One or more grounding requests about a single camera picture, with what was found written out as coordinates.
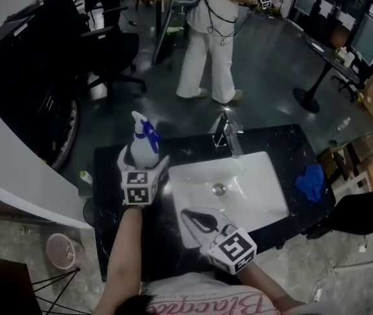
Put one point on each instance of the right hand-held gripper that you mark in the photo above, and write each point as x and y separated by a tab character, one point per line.
232	249

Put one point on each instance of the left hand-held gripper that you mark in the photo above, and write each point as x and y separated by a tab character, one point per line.
137	189

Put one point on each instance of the white spray bottle blue trigger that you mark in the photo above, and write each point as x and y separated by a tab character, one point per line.
143	143

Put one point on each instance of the person's right forearm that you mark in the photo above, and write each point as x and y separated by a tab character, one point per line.
265	284

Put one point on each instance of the person's left forearm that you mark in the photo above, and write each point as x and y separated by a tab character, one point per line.
124	251

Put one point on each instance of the small clear plastic tube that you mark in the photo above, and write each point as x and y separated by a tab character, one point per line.
344	124

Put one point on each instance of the chrome sink drain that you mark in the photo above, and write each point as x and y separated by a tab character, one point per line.
219	189

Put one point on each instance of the black marble counter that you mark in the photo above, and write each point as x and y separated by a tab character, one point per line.
160	241

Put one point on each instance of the white rectangular sink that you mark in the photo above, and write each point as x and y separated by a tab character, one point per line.
258	189

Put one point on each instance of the person's white printed shirt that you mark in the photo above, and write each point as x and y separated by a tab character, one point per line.
206	297

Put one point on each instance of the chrome faucet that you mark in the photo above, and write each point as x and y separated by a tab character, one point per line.
230	136

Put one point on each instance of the blue cloth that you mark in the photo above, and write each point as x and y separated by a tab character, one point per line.
312	182

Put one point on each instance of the pink waste bin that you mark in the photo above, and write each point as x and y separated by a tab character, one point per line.
63	251

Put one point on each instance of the black armrest office chair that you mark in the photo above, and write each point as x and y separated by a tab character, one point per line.
107	44

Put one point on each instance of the black cabinet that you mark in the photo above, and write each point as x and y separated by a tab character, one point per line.
19	87

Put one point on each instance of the wooden crate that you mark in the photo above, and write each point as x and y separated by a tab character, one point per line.
363	156

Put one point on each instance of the black swivel chair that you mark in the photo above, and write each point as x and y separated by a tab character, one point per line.
360	77

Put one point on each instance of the black pedestal table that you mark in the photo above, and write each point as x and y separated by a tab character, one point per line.
304	44

